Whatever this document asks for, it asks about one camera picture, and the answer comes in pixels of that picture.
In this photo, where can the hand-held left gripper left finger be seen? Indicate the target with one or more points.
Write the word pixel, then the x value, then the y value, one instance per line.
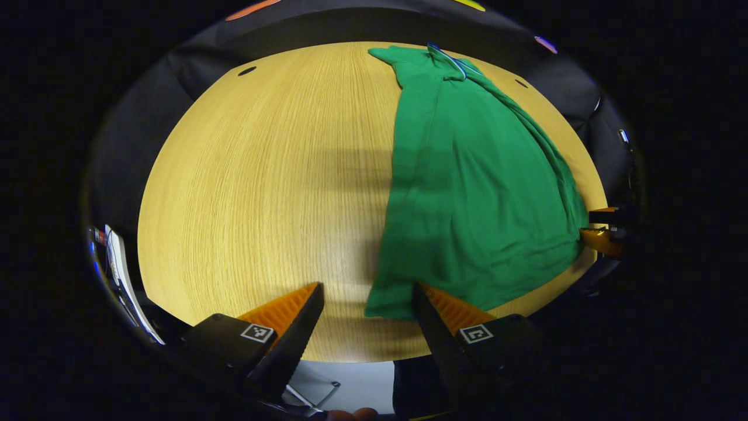
pixel 292 351

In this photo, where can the metal chair frame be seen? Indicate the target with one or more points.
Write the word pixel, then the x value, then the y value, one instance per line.
pixel 318 397

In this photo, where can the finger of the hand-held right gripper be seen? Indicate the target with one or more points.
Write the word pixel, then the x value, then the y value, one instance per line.
pixel 605 216
pixel 602 241

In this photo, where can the white device box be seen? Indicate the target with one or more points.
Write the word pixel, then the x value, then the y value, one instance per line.
pixel 125 275

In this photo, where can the green T-shirt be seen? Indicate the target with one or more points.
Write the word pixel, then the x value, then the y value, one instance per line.
pixel 467 193

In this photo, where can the black backdrop cloth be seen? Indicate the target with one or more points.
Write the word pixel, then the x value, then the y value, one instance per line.
pixel 327 26

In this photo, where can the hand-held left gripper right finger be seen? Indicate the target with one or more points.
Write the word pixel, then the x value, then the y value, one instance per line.
pixel 438 351

